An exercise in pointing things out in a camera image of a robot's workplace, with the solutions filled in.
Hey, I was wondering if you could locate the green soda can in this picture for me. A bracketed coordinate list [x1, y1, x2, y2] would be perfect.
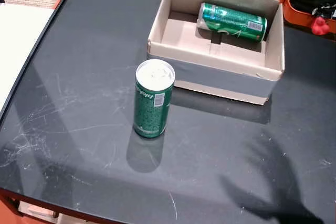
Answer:
[133, 59, 176, 138]
[196, 2, 268, 42]

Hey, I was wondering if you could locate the open cardboard box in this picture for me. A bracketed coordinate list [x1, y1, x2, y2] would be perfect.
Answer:
[146, 0, 286, 105]

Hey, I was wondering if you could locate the orange utility cart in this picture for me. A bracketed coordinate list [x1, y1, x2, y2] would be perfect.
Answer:
[271, 0, 336, 35]

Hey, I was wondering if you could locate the white side table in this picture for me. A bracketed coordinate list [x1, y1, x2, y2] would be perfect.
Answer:
[0, 3, 55, 112]

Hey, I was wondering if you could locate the red rubber toy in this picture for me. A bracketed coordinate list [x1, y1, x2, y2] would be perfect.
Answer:
[310, 17, 330, 36]

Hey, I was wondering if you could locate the white shelf board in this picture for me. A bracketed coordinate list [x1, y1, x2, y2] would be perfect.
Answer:
[18, 200, 60, 220]

